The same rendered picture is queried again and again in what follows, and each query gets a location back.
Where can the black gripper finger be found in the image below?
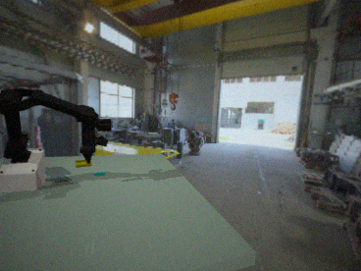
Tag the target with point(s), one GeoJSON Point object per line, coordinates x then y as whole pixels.
{"type": "Point", "coordinates": [87, 157]}

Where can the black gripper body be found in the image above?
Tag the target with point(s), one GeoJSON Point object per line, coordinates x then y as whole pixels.
{"type": "Point", "coordinates": [87, 140]}

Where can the yellow cylinder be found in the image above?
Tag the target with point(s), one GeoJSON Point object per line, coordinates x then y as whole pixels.
{"type": "Point", "coordinates": [82, 163]}

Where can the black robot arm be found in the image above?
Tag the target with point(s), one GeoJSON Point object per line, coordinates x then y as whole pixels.
{"type": "Point", "coordinates": [11, 104]}

